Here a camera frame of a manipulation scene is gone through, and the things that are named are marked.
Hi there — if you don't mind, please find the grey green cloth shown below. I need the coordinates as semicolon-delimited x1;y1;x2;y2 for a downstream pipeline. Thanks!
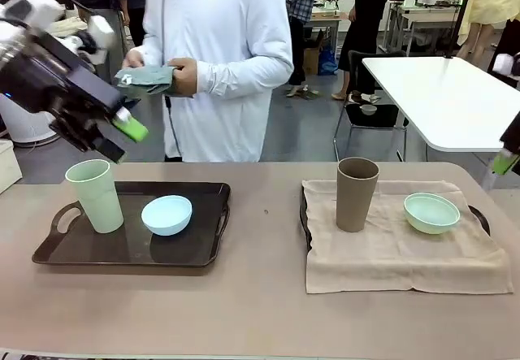
114;63;178;97

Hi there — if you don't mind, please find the person in black dress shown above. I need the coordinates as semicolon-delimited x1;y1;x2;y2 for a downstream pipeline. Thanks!
337;0;396;102

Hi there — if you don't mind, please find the pale green bowl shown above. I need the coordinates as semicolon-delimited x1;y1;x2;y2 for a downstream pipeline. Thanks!
403;191;462;236

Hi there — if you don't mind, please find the beige cloth mat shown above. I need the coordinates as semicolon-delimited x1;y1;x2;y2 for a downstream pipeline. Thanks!
301;178;515;296

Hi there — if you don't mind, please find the pale green plastic cup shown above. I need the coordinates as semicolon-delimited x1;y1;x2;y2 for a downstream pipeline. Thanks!
64;158;124;236

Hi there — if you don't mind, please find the person's left hand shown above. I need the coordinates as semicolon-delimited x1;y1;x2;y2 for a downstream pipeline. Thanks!
171;58;199;98

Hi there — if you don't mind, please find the person's right hand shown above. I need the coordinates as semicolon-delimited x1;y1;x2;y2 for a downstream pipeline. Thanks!
122;46;149;69

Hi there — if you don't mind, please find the light blue bowl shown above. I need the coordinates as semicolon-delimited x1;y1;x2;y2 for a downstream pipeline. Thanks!
141;195;193;237

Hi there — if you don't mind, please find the black plastic tray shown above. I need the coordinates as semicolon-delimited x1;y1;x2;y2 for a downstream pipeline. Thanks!
299;180;492;252

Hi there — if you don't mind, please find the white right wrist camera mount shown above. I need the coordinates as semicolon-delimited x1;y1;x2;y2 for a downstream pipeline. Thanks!
492;50;520;89

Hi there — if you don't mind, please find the person's left forearm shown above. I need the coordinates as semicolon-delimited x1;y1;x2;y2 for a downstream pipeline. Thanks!
194;50;295;98

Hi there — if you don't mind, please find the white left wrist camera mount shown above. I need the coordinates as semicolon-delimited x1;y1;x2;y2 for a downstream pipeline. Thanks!
76;13;116;59

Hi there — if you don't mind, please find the black metal chair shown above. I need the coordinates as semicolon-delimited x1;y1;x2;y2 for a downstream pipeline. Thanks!
332;49;410;163

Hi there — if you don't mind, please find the person in white coat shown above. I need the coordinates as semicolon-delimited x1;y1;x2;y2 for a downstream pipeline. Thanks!
123;0;295;163

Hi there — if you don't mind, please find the tall brown cup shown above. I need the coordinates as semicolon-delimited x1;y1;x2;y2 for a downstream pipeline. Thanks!
335;156;380;233

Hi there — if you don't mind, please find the white round-cornered table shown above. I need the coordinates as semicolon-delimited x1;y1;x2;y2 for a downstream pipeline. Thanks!
361;55;520;154

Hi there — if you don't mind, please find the person in plaid shirt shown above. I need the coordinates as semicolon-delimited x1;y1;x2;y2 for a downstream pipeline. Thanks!
284;0;319;98

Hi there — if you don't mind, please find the person in black clothes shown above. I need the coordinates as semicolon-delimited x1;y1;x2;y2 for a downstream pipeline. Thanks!
121;0;148;49

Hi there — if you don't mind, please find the person's right forearm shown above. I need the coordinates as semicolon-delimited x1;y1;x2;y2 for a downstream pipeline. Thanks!
136;18;170;67

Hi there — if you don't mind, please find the grey background workbench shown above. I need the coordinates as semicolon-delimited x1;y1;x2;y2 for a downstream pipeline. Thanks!
388;0;465;59

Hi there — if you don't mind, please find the white storage box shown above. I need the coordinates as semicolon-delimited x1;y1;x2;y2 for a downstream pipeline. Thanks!
0;139;24;195

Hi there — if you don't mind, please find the black tripod pole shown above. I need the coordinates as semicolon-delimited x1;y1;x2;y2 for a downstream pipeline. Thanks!
444;0;477;61

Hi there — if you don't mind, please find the cardboard box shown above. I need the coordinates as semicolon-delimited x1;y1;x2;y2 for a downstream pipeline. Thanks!
302;46;321;76

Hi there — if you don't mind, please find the blue bag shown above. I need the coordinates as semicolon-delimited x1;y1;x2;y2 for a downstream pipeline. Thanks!
317;46;340;77

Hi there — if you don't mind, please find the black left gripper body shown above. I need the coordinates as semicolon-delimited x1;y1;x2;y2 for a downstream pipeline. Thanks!
0;19;125;153

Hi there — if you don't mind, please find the white cylindrical air purifier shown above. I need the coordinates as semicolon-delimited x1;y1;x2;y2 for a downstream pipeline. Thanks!
0;91;59;144

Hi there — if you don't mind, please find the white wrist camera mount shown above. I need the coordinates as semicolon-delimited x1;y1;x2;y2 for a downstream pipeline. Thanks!
492;50;520;89
76;13;116;59

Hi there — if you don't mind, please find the dark brown plastic tray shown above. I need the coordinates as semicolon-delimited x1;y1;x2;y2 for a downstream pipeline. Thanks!
31;181;232;268

